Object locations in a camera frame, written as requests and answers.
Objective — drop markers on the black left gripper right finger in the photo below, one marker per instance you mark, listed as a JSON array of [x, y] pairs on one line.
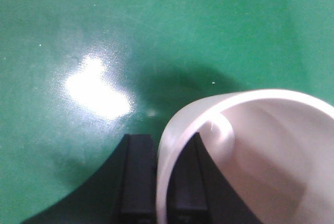
[[199, 193]]

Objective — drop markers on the beige plastic cup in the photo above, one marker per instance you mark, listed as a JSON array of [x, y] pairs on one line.
[[274, 146]]

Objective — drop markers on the green circular conveyor belt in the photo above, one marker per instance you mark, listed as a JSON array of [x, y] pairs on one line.
[[76, 75]]

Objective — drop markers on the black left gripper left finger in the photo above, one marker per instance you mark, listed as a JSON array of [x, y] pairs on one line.
[[122, 190]]

